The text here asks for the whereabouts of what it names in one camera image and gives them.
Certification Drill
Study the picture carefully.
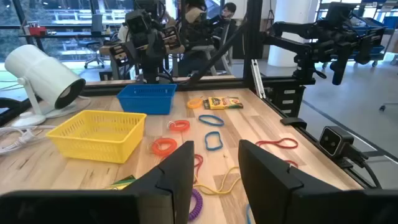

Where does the person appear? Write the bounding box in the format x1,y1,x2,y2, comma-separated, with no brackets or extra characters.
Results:
217,2,238,43
177,0,220,77

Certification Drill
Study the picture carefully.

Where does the yellow plastic basket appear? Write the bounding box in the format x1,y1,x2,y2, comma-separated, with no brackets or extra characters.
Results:
45,110,147,164

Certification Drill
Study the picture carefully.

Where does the orange spiral coil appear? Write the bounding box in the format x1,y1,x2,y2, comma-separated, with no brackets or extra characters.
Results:
167,119,191,133
151,138,178,157

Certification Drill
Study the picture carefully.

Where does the red box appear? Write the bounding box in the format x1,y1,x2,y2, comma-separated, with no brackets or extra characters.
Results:
29,26,47,37

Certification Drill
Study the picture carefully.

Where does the blue plastic basket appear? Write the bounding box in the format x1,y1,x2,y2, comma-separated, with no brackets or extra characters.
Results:
116,83,177,116

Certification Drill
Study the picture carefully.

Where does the long red rubber band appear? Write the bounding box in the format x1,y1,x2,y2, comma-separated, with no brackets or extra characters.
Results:
255,138,299,150

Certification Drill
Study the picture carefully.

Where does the grey office chair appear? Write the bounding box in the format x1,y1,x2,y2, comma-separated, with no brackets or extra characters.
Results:
76,40,106,70

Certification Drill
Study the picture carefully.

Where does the purple spiral coil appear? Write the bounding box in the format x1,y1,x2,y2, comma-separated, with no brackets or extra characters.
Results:
188,188,203,222

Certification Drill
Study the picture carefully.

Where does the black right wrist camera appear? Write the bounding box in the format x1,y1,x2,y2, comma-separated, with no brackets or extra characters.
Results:
125,9,149,35

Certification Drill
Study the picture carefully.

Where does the blue cart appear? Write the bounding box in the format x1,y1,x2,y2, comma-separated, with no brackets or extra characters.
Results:
351,15,398,68

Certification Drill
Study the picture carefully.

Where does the black camera cable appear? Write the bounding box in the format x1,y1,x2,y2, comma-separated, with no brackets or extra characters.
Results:
349,146,382,190

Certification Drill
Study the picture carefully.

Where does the white round pillar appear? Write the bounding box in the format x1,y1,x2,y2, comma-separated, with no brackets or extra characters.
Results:
267,0,320,68

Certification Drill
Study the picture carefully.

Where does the yellow spiral coil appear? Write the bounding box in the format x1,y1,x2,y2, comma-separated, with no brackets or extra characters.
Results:
186,98,205,110

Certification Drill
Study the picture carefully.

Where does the black table-level camera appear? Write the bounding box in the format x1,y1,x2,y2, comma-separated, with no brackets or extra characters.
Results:
318,126,356,157

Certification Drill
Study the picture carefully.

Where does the black table clamp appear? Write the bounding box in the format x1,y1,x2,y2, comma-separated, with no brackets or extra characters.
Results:
279,116,308,129

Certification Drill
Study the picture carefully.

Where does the silver metal bracket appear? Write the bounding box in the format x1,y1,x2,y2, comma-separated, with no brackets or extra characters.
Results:
250,58,267,100

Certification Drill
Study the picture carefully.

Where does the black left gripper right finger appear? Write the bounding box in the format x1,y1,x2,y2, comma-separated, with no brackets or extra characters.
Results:
238,139,363,224

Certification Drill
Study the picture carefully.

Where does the yellow rubber band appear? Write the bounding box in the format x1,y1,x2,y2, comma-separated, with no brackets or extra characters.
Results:
192,166,242,196

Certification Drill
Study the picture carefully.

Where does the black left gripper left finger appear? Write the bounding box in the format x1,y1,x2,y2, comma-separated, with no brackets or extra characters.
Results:
124,140,195,224

